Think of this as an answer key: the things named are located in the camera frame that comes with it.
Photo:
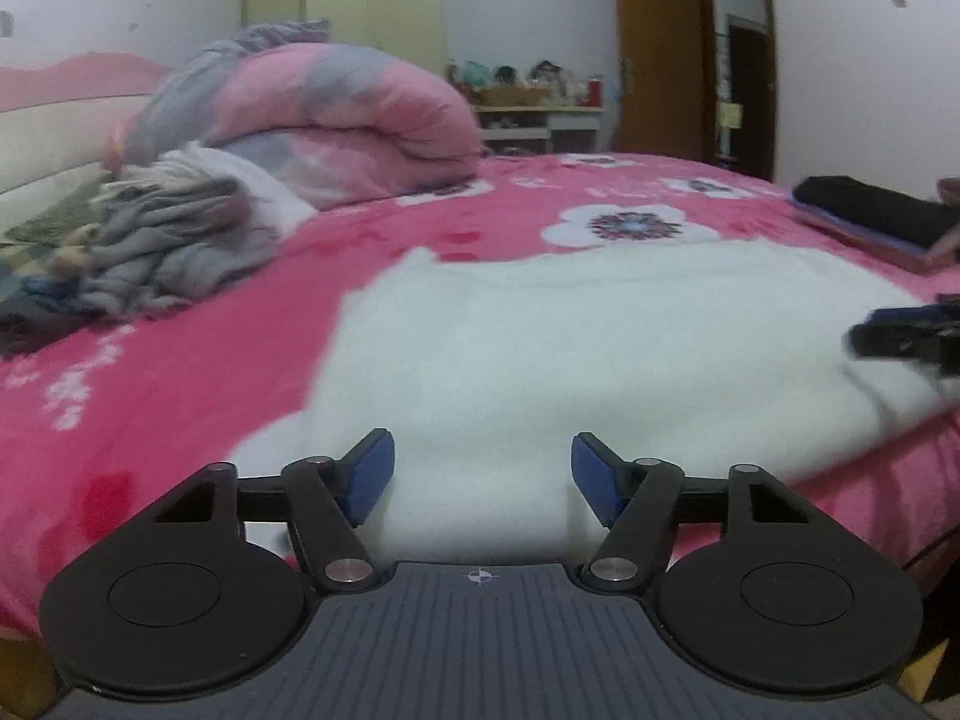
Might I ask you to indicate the green patterned cloth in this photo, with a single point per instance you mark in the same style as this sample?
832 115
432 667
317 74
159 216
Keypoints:
45 229

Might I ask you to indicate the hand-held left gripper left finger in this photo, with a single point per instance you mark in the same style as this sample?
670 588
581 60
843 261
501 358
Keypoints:
371 472

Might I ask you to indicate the teal plush toy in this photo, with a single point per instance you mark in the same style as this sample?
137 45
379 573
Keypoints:
474 73

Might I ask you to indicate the red thermos bottle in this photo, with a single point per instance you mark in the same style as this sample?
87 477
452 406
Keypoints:
596 92

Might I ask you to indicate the pale yellow wardrobe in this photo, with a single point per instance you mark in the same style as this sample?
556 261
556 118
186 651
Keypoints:
375 0

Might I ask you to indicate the pink grey rolled quilt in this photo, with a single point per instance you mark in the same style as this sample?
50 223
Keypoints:
337 112

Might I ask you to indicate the purple folded garment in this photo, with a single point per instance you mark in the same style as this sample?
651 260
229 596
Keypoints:
862 240

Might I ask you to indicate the cardboard box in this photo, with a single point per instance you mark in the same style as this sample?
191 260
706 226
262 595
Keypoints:
514 96

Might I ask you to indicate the black folded clothes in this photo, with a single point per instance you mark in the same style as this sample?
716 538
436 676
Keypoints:
870 206

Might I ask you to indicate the pink white headboard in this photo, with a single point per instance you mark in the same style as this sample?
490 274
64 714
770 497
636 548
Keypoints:
60 120

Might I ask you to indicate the yellow paper note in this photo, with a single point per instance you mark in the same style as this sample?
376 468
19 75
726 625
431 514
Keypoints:
731 116

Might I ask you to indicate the grey clothes pile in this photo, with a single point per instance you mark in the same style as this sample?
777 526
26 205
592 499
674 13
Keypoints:
180 240

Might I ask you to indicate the white garment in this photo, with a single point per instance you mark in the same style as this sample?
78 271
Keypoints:
255 187

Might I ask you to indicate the wooden door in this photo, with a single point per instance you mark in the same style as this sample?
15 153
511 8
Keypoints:
660 52

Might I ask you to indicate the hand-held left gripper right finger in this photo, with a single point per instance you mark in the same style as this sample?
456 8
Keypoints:
592 476

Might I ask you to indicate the white deer print sweater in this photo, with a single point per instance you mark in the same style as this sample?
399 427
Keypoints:
562 345

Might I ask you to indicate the pink floral bed blanket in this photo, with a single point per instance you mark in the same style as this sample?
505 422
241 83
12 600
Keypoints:
187 390

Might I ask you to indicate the white shelf desk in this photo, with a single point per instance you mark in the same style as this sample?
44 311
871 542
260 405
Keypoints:
570 131

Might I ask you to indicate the dark grey cloth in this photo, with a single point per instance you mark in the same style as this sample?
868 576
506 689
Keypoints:
37 322

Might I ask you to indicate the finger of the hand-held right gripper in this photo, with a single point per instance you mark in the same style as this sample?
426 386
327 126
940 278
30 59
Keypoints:
892 337

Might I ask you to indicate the black white plush toy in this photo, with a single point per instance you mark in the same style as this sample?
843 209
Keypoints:
544 70

